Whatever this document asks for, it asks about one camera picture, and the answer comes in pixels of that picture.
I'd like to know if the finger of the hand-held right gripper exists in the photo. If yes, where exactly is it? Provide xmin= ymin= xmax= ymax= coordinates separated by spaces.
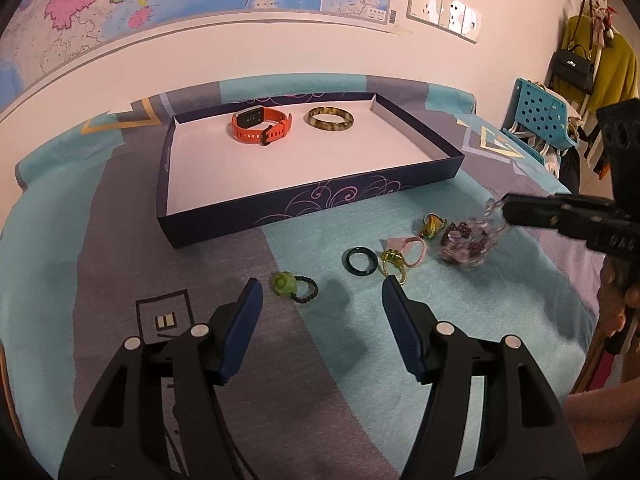
xmin=501 ymin=192 xmax=565 ymax=232

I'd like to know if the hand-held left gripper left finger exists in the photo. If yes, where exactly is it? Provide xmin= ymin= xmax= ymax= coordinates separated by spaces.
xmin=59 ymin=278 xmax=264 ymax=480

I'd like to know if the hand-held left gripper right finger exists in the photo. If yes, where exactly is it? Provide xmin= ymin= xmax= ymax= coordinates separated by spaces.
xmin=381 ymin=275 xmax=587 ymax=480

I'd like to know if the clear crystal bead bracelet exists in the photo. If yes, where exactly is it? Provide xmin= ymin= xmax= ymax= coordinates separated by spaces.
xmin=442 ymin=199 xmax=508 ymax=263

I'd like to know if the green rose hair tie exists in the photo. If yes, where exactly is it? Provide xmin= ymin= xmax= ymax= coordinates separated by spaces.
xmin=270 ymin=271 xmax=319 ymax=305

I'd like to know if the gold ring with green stone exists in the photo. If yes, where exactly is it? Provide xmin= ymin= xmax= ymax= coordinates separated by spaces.
xmin=381 ymin=249 xmax=408 ymax=281

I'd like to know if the garnet bead bracelet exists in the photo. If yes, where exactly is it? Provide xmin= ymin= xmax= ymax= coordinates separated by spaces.
xmin=440 ymin=220 xmax=496 ymax=267

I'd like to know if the dark green jade ring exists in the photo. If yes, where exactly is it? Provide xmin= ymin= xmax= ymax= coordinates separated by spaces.
xmin=343 ymin=246 xmax=379 ymax=277

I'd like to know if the dark blue shallow box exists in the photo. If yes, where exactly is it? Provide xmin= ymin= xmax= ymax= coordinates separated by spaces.
xmin=156 ymin=91 xmax=466 ymax=250

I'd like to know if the person's right forearm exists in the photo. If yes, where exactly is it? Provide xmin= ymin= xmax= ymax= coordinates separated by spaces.
xmin=564 ymin=374 xmax=640 ymax=457

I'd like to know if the person's right hand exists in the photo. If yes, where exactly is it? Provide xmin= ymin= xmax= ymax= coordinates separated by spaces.
xmin=599 ymin=260 xmax=640 ymax=343

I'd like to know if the yellow garment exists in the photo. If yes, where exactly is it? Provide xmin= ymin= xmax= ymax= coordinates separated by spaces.
xmin=565 ymin=15 xmax=640 ymax=102

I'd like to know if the blue perforated plastic chair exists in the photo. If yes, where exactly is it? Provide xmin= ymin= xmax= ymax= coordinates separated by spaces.
xmin=501 ymin=77 xmax=583 ymax=166

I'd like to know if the black handbag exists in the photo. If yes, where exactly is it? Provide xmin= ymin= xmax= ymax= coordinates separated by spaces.
xmin=550 ymin=44 xmax=599 ymax=97

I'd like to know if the teal and grey patterned bedsheet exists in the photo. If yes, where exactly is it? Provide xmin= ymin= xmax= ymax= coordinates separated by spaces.
xmin=0 ymin=72 xmax=621 ymax=480

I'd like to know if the red and white plush ornament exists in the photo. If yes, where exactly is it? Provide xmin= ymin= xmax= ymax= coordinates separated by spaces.
xmin=592 ymin=2 xmax=617 ymax=49

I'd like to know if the orange smart watch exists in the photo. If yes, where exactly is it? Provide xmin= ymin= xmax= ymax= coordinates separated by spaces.
xmin=231 ymin=107 xmax=293 ymax=147

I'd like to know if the tortoiseshell bangle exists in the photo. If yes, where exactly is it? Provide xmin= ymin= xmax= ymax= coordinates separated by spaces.
xmin=306 ymin=106 xmax=356 ymax=134

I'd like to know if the white wall socket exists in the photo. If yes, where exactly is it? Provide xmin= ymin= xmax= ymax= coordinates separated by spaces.
xmin=457 ymin=2 xmax=484 ymax=44
xmin=406 ymin=0 xmax=443 ymax=26
xmin=437 ymin=0 xmax=463 ymax=32

